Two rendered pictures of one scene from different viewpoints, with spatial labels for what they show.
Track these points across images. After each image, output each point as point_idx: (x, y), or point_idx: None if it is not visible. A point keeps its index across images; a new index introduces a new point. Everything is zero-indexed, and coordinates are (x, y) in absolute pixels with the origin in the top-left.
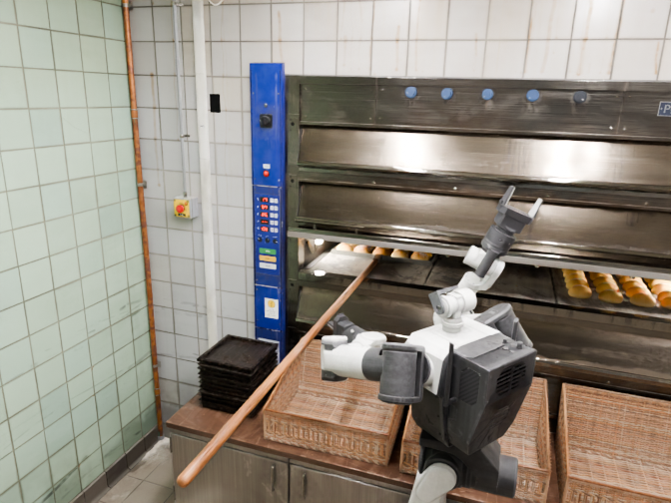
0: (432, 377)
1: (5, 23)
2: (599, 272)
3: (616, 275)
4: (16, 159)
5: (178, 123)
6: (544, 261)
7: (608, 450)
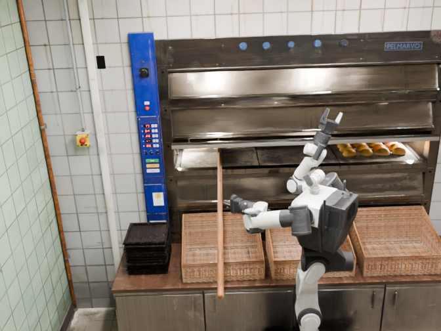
0: (314, 219)
1: None
2: None
3: None
4: None
5: (71, 78)
6: (335, 141)
7: (375, 240)
